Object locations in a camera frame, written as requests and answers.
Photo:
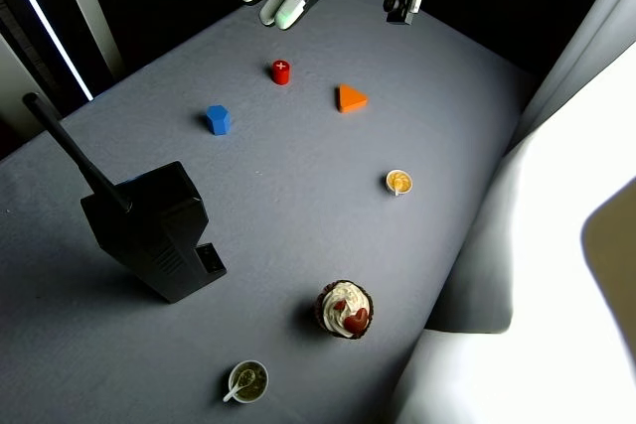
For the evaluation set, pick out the black walkie-talkie toy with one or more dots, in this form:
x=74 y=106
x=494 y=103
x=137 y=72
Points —
x=149 y=225

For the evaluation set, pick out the red cylinder block white cross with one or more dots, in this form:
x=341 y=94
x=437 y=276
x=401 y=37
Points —
x=280 y=74

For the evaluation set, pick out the orange triangle block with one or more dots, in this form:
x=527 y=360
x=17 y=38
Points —
x=349 y=98

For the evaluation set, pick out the blue hexagonal block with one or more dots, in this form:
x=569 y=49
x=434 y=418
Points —
x=217 y=121

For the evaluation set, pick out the small toy coffee cup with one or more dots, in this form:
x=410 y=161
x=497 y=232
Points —
x=399 y=182

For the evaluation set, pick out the grey table cloth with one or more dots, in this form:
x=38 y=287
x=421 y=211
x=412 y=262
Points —
x=298 y=220

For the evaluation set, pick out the long white light strip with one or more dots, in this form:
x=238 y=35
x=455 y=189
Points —
x=47 y=22

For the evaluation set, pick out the toy cupcake with cream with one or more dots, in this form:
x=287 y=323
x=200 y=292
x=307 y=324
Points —
x=344 y=310

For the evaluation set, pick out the white curtain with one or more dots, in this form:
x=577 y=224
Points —
x=546 y=245

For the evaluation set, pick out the toy bowl of green soup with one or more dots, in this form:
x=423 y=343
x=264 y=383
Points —
x=251 y=381

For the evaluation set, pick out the beige panel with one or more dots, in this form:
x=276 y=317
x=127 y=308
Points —
x=613 y=265

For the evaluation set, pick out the white frame post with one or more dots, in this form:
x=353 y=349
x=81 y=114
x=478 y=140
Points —
x=89 y=7

